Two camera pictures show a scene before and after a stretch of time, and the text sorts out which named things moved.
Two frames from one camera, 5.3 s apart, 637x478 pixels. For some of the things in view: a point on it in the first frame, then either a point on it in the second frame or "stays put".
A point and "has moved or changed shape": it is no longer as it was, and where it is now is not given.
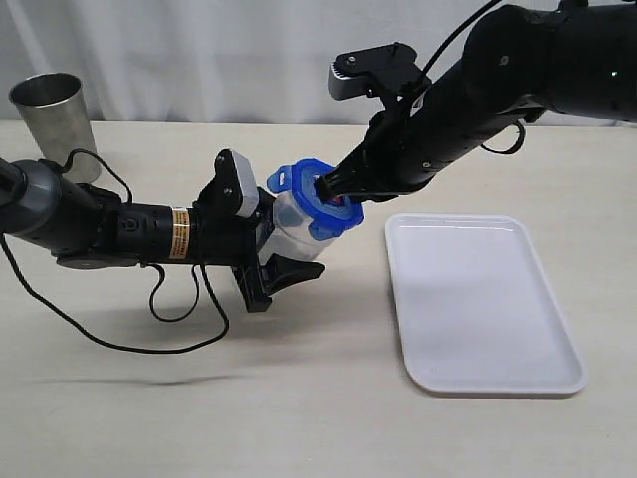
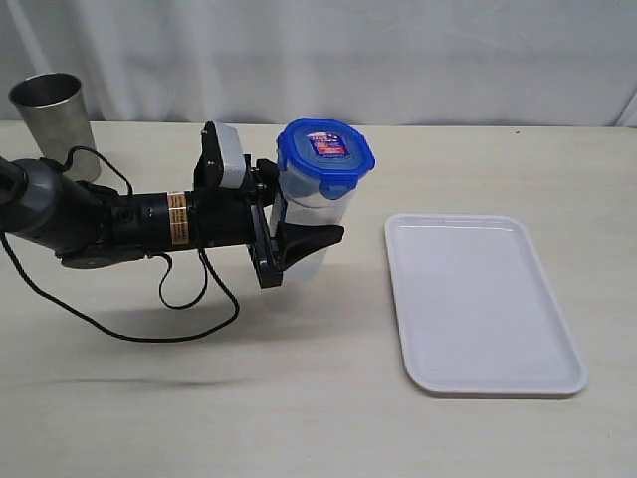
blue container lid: [325, 219] -> [335, 151]
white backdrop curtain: [216, 61] stays put
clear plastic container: [291, 234] has moved or changed shape
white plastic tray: [479, 309] stays put
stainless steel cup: [53, 110] stays put
